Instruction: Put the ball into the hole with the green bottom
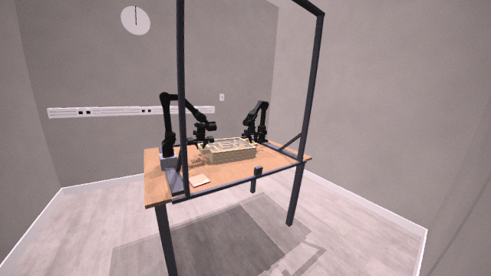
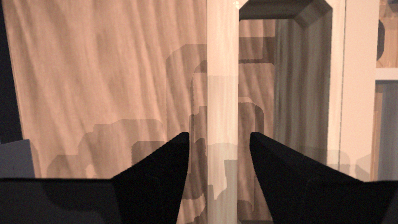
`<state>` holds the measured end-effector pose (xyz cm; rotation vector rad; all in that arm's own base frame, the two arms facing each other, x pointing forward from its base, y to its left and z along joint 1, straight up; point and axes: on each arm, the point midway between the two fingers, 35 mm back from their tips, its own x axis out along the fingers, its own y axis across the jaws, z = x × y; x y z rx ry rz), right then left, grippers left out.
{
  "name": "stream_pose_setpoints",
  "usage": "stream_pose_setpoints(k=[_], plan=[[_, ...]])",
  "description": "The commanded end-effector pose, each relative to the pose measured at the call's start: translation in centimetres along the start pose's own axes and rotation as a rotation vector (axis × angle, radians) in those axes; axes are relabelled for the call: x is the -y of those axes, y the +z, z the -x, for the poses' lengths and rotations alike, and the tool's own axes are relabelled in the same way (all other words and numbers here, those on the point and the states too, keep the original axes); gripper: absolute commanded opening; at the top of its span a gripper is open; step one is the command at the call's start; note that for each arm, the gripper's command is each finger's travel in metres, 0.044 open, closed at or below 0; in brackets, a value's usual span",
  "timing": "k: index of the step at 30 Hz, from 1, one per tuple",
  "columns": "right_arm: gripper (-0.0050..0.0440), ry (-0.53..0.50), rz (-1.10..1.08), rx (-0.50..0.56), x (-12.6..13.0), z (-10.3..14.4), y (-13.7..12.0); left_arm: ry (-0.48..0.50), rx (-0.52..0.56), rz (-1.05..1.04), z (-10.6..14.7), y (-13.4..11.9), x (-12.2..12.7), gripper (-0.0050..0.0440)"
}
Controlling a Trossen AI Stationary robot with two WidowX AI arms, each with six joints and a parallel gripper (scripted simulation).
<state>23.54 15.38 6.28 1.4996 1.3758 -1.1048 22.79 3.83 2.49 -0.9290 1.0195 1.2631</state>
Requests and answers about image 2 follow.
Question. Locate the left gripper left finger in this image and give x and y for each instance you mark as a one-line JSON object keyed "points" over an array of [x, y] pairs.
{"points": [[149, 192]]}

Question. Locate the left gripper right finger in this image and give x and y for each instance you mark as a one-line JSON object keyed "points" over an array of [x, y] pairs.
{"points": [[300, 190]]}

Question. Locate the wooden maze board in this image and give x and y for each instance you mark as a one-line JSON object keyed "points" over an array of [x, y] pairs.
{"points": [[335, 89]]}

